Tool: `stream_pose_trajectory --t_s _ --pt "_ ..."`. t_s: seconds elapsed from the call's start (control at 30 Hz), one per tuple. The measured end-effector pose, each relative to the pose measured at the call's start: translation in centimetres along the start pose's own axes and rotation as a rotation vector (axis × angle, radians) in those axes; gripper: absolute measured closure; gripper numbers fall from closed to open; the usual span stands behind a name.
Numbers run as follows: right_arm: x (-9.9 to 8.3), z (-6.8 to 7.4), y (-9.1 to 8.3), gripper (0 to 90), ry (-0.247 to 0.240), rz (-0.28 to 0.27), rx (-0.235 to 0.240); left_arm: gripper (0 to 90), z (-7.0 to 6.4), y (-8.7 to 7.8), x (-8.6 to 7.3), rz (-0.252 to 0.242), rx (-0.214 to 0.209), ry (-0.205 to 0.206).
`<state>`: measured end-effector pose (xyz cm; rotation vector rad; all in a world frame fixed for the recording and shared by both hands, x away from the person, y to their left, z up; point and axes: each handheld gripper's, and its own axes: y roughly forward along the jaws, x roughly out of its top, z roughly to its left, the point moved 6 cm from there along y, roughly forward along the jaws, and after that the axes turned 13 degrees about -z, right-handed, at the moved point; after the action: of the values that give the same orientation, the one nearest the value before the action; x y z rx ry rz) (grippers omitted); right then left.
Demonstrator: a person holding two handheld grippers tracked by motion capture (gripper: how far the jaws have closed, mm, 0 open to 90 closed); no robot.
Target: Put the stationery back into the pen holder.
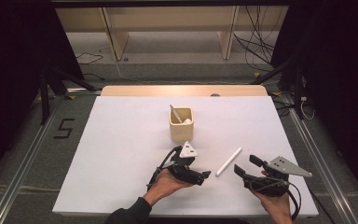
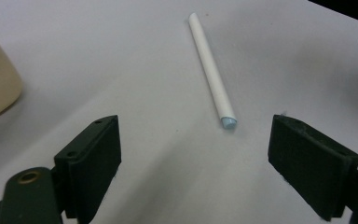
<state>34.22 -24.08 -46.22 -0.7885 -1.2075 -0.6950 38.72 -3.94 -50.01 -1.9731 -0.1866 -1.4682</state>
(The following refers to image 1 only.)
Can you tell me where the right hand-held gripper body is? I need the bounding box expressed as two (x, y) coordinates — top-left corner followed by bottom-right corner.
(243, 156), (313, 198)

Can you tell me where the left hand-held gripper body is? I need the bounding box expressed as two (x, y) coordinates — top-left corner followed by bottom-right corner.
(167, 141), (207, 187)

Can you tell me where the white pen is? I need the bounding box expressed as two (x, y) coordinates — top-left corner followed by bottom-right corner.
(214, 147), (243, 177)

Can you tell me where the beige square cup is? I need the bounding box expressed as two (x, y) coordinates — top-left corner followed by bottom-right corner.
(168, 106), (196, 143)

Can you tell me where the person's left hand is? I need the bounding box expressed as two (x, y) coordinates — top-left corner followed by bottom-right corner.
(143, 167), (194, 206)

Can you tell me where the person's right hand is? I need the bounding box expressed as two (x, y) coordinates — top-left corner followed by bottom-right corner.
(251, 189), (293, 224)

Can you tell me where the white table board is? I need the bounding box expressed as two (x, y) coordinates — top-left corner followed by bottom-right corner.
(51, 95), (320, 217)

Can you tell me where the black metal stand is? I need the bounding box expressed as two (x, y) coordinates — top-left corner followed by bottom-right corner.
(38, 66), (99, 125)
(250, 55), (306, 120)

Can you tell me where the wooden table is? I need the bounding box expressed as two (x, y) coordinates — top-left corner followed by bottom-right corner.
(101, 85), (269, 97)

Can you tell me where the dark curtain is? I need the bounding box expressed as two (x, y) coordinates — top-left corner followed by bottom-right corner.
(0, 0), (87, 190)
(269, 0), (358, 206)

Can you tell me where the beige wooden shelf unit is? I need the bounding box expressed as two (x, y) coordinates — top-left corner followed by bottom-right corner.
(55, 6), (290, 62)

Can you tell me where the left hand-held gripper cable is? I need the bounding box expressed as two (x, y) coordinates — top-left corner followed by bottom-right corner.
(146, 146), (183, 191)

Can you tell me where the hand-held gripper cable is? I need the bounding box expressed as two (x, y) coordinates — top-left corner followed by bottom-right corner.
(250, 178), (302, 222)
(146, 146), (183, 191)

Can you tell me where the right hand-held gripper cable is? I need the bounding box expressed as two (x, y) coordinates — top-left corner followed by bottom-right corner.
(250, 178), (302, 222)

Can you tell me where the aluminium floor rail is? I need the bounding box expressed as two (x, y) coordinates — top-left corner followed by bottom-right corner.
(283, 92), (358, 224)
(0, 92), (69, 224)

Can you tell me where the white plug with cable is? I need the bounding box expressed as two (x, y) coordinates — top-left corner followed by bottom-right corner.
(299, 96), (315, 120)

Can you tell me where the bundle of black cables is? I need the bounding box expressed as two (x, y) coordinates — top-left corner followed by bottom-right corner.
(233, 6), (281, 73)

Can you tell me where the black floor cable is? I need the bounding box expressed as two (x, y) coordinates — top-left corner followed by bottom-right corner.
(76, 51), (104, 65)

